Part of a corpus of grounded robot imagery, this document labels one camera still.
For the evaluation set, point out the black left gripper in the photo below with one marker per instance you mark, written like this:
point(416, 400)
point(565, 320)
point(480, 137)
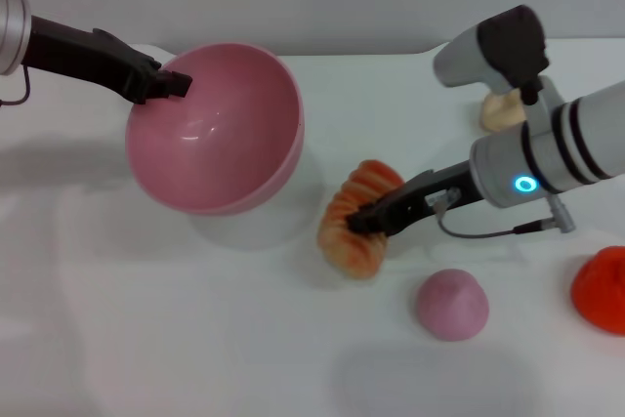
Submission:
point(88, 58)

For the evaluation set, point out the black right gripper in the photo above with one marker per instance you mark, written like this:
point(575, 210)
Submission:
point(425, 197)

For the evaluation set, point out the orange striped bread roll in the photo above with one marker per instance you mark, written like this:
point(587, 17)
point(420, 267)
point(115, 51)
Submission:
point(356, 251)

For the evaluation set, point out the pink plastic bowl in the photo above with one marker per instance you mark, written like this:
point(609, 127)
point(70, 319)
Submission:
point(210, 143)

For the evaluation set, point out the pink round bun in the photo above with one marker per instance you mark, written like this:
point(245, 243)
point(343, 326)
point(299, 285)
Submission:
point(451, 304)

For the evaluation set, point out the beige folded bun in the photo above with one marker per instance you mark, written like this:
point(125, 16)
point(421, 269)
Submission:
point(500, 114)

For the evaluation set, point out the red round bun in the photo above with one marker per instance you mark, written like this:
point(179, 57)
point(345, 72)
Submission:
point(603, 290)

